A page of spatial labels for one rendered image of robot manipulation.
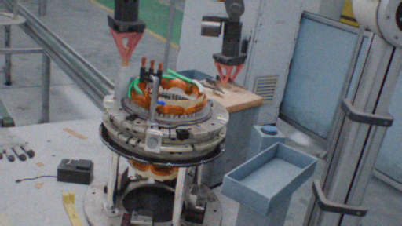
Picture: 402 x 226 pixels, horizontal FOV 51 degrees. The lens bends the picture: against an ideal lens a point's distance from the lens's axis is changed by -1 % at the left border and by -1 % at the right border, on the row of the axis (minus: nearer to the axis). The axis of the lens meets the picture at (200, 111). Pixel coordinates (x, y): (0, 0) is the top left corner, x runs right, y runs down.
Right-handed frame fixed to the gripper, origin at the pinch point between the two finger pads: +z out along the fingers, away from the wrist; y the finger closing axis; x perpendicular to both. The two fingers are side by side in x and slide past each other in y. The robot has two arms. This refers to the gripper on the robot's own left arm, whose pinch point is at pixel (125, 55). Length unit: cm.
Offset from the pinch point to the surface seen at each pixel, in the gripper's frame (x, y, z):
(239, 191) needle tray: 10.7, 39.8, 15.6
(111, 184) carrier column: -6.0, 8.6, 31.7
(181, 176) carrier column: 7.6, 21.1, 24.0
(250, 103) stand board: 40.8, 0.0, 18.5
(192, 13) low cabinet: 147, -241, 56
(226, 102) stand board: 31.8, 0.0, 17.0
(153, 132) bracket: -0.2, 20.4, 10.7
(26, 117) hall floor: -2, -225, 130
